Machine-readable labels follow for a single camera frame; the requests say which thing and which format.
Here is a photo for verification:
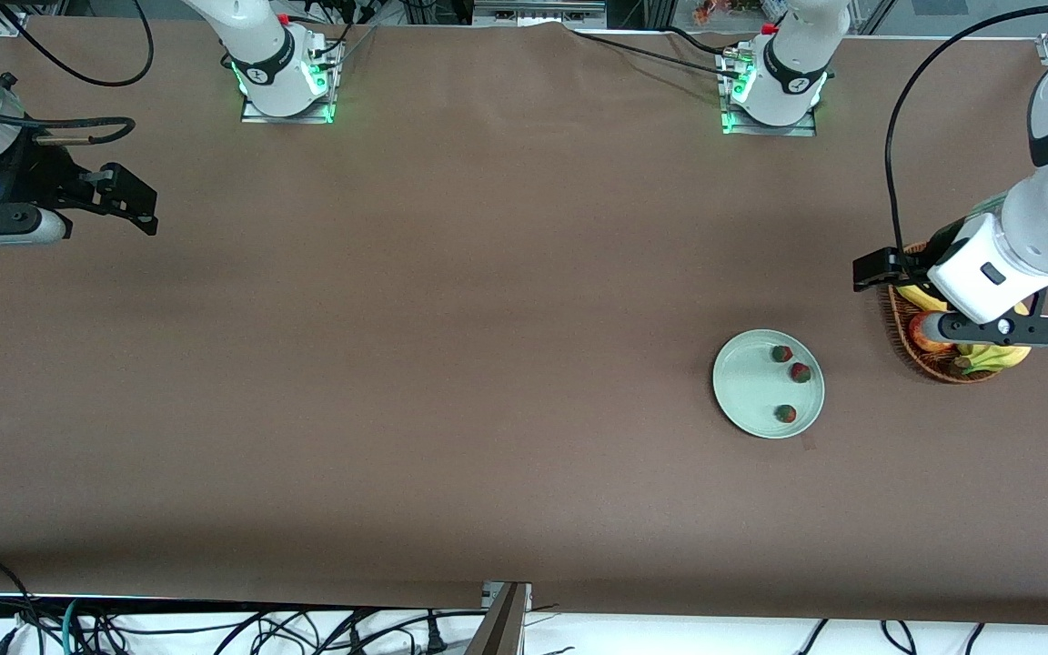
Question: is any pale green round plate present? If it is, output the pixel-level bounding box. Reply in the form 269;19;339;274
713;329;826;440

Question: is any woven wicker basket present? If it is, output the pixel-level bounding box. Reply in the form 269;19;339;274
879;241;1034;384

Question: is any red apple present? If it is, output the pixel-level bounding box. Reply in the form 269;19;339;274
908;312;957;354

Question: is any table cover sheet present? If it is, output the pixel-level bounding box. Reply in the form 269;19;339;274
0;16;1048;629

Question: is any silver metal device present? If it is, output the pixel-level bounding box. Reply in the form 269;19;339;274
472;0;607;26

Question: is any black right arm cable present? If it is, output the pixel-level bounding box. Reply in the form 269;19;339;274
0;0;155;148

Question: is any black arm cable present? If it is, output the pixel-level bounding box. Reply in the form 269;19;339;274
885;5;1048;265
0;0;155;148

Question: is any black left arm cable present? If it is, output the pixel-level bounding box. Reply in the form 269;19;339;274
885;5;1048;265

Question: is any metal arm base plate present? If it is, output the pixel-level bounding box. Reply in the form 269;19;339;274
721;50;818;137
240;45;336;125

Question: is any aluminium profile post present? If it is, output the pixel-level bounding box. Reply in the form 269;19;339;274
465;582;532;655

